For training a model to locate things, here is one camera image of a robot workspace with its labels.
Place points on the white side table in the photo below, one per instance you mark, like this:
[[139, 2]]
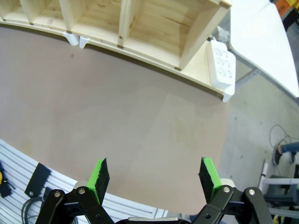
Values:
[[259, 35]]

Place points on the white slatted panel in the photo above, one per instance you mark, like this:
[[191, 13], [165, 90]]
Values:
[[16, 158]]

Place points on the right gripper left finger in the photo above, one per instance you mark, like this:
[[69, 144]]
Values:
[[102, 177]]

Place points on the dark shoe of bystander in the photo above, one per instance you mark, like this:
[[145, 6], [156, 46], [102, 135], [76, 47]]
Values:
[[278, 154]]

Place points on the white power strip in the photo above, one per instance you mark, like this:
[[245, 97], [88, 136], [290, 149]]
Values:
[[220, 63]]

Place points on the four-compartment pine wood shelf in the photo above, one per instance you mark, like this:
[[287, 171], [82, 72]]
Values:
[[151, 23]]

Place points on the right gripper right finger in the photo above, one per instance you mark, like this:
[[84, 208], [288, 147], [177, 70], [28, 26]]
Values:
[[208, 177]]

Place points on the grey metal equipment frame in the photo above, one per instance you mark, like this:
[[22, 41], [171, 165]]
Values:
[[280, 198]]

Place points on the wooden riser with white feet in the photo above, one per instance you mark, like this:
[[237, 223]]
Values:
[[71, 38]]

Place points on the blue jeans leg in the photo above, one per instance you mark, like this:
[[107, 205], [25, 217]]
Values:
[[290, 147]]

